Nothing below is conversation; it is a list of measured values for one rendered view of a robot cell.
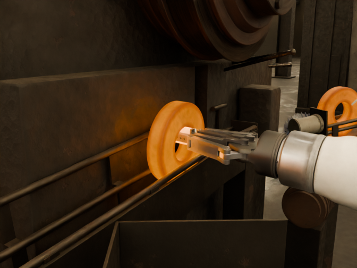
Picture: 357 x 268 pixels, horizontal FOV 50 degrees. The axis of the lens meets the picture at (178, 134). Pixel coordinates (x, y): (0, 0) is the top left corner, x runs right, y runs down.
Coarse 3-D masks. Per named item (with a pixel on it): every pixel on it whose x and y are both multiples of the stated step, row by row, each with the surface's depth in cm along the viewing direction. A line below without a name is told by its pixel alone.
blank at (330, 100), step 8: (336, 88) 117; (344, 88) 117; (328, 96) 116; (336, 96) 116; (344, 96) 118; (352, 96) 119; (320, 104) 117; (328, 104) 116; (336, 104) 117; (344, 104) 121; (352, 104) 119; (328, 112) 117; (344, 112) 122; (352, 112) 120; (328, 120) 117; (336, 120) 122; (344, 120) 121; (328, 128) 118
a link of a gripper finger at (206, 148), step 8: (192, 136) 66; (192, 144) 66; (200, 144) 64; (208, 144) 63; (216, 144) 62; (200, 152) 64; (208, 152) 63; (216, 152) 62; (224, 152) 60; (224, 160) 60
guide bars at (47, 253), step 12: (204, 156) 75; (180, 168) 69; (168, 180) 66; (144, 192) 60; (120, 204) 56; (132, 204) 58; (108, 216) 54; (84, 228) 51; (96, 228) 52; (72, 240) 49; (48, 252) 46; (60, 252) 47; (24, 264) 44; (36, 264) 44
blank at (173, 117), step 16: (160, 112) 67; (176, 112) 67; (192, 112) 72; (160, 128) 65; (176, 128) 68; (160, 144) 65; (160, 160) 66; (176, 160) 70; (160, 176) 68; (176, 176) 71
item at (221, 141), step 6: (192, 132) 68; (204, 138) 66; (210, 138) 66; (216, 138) 65; (222, 138) 66; (228, 138) 64; (234, 138) 64; (240, 138) 64; (222, 144) 65; (246, 144) 63
